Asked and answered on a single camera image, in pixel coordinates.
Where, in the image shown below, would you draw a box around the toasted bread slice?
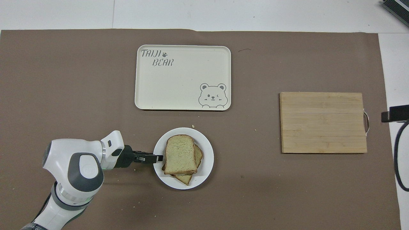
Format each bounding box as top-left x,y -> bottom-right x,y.
164,134 -> 198,176
162,144 -> 204,186

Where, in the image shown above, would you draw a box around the black stand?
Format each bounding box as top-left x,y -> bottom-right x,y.
382,0 -> 409,19

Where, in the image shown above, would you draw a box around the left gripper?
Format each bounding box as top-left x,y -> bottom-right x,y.
114,145 -> 143,169

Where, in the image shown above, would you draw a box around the black cable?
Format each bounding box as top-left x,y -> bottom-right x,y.
393,119 -> 409,192

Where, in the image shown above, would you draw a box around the white round plate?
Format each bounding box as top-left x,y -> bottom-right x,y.
153,127 -> 214,190

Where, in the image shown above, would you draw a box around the wooden cutting board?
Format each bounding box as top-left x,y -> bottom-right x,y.
280,92 -> 371,154

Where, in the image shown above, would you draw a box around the cream tray with bear print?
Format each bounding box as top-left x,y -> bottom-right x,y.
135,45 -> 231,111

